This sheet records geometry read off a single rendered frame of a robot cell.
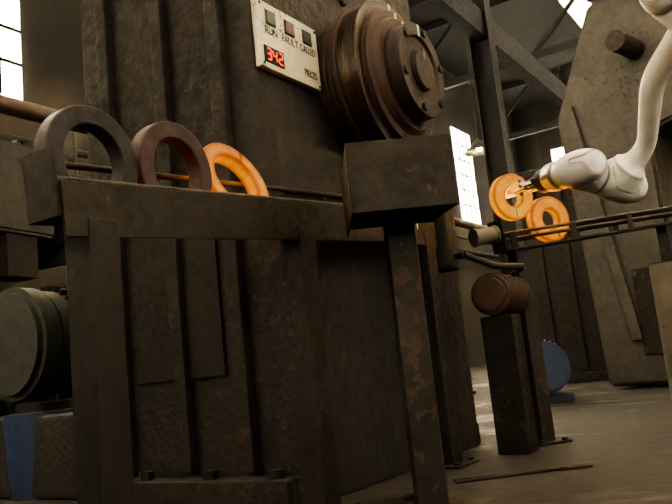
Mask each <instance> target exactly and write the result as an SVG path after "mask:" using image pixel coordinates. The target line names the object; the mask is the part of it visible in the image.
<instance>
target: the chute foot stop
mask: <svg viewBox="0 0 672 504"><path fill-rule="evenodd" d="M21 160H22V169H23V178H24V187H25V196H26V205H27V215H28V224H29V225H33V224H37V223H40V222H43V221H46V220H49V219H53V218H56V217H59V216H62V214H61V206H60V197H59V188H58V179H57V171H56V162H55V153H54V146H53V145H50V146H47V147H45V148H42V149H40V150H37V151H35V152H32V153H30V154H27V155H25V156H22V157H21Z"/></svg>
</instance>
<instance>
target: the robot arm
mask: <svg viewBox="0 0 672 504"><path fill-rule="evenodd" d="M639 2H640V4H641V5H642V7H643V8H644V10H645V11H647V12H648V13H650V14H652V16H653V17H654V18H655V19H656V20H658V21H659V22H660V23H662V24H663V25H664V26H665V27H667V28H668V30H667V31H666V33H665V35H664V37H663V39H662V40H661V42H660V44H659V46H658V47H657V49H656V51H655V52H654V54H653V56H652V57H651V59H650V61H649V63H648V65H647V67H646V69H645V71H644V74H643V77H642V80H641V84H640V91H639V109H638V133H637V140H636V143H635V145H634V146H633V148H632V149H631V150H630V151H629V152H627V153H626V154H618V155H616V156H615V157H613V158H611V159H609V160H607V159H606V157H605V155H604V154H603V153H602V152H601V151H599V150H597V149H592V148H585V149H579V150H576V151H573V152H570V153H567V154H565V155H563V156H562V157H560V158H559V159H558V160H556V161H553V162H551V163H549V164H546V165H545V166H543V168H542V169H540V170H537V171H536V172H535V174H534V176H533V177H531V178H529V179H527V180H525V181H524V182H523V180H522V181H521V180H518V181H517V182H516V183H514V184H512V185H510V186H509V188H508V189H507V190H506V193H505V198H506V199H509V198H512V197H514V196H517V195H519V193H520V196H524V195H523V193H527V194H528V193H531V192H535V191H540V192H542V193H547V192H554V191H556V192H557V191H561V190H564V189H567V188H569V189H571V190H580V191H585V192H589V193H592V194H594V195H596V196H597V197H600V198H602V199H605V200H608V201H612V202H616V203H621V204H632V203H636V202H638V201H640V200H641V199H642V198H643V197H644V196H645V195H646V193H647V190H648V183H647V180H646V178H645V172H644V169H645V166H646V164H647V162H648V161H649V159H650V157H651V156H652V154H653V152H654V149H655V147H656V143H657V139H658V132H659V124H660V116H661V108H662V100H663V93H664V89H665V85H666V83H667V81H668V79H669V77H670V76H671V74H672V0H639Z"/></svg>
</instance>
